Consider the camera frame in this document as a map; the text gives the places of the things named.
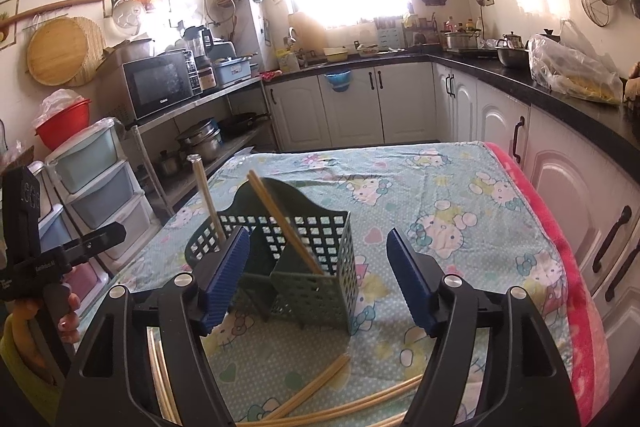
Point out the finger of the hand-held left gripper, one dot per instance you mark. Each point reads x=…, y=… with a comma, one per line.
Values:
x=92, y=241

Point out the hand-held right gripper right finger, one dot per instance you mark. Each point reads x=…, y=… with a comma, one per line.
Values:
x=411, y=282

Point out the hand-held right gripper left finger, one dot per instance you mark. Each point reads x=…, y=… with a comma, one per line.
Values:
x=225, y=279

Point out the bamboo chopstick pair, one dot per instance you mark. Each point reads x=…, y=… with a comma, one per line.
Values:
x=282, y=227
x=205, y=197
x=162, y=382
x=320, y=382
x=350, y=399

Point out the green plastic utensil basket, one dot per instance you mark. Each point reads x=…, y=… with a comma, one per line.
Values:
x=300, y=257

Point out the person's left forearm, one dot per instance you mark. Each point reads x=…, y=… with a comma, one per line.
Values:
x=20, y=382

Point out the person's left hand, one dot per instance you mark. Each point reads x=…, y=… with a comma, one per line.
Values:
x=70, y=322

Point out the plastic drawer unit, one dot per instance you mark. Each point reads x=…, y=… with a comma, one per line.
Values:
x=95, y=187

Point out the cartoon cat printed tablecloth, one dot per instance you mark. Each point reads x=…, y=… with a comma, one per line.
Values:
x=400, y=187

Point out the red plastic basin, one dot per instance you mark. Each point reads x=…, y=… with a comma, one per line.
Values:
x=62, y=127

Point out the small steel pot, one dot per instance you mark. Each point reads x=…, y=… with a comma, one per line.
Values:
x=170, y=164

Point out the stacked steel pots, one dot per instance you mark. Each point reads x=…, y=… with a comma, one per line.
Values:
x=202, y=139

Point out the black frying pan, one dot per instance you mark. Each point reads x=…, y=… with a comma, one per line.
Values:
x=240, y=123

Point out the black microwave oven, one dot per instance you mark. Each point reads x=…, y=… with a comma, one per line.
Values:
x=157, y=82

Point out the round wooden cutting board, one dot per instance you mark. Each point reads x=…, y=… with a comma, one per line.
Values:
x=56, y=52

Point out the white kitchen cabinets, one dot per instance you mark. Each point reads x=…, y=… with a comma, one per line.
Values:
x=400, y=102

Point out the round bamboo tray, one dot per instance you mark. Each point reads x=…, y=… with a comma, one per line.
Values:
x=96, y=52

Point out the metal shelf rack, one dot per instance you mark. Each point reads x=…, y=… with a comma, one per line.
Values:
x=235, y=89

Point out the red cloth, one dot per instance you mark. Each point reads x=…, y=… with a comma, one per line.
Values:
x=269, y=76

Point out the blue and white appliance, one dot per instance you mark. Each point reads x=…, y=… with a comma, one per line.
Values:
x=232, y=69

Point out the blue hanging bin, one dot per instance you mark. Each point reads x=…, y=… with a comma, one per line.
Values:
x=337, y=82

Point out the blender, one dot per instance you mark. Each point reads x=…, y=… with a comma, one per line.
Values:
x=200, y=52

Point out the wooden rolling pin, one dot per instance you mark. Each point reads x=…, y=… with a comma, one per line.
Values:
x=55, y=6

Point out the small white fan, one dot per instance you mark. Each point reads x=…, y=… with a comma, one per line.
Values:
x=128, y=17

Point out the yellow container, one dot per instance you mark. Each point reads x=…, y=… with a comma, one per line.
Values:
x=288, y=61

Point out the black countertop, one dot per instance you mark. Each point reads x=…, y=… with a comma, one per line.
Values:
x=550, y=97

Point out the steel cooking pot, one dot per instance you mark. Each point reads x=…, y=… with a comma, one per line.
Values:
x=461, y=41

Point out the steel bowl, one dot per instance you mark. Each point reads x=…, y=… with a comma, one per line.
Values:
x=512, y=57

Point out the teal desktop drawer organizer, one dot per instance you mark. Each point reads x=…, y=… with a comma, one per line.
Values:
x=390, y=34

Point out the steel kettle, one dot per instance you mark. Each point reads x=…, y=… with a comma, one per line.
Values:
x=512, y=41

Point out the clear plastic bag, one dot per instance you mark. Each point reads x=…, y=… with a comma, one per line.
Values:
x=570, y=67

